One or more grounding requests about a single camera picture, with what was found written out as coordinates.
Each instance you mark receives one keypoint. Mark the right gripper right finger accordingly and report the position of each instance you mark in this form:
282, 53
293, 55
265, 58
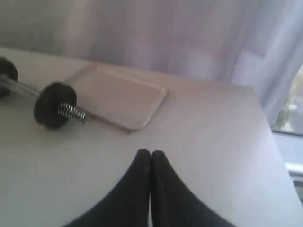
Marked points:
173, 204

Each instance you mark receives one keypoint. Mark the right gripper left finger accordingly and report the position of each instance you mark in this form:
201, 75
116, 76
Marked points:
127, 204

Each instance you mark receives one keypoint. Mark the chrome threaded dumbbell bar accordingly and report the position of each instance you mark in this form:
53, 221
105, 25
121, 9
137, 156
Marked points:
66, 110

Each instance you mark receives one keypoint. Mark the white rectangular tray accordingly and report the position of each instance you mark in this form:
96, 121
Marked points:
123, 99

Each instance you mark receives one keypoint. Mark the white curtain backdrop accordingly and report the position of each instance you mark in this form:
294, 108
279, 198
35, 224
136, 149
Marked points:
257, 43

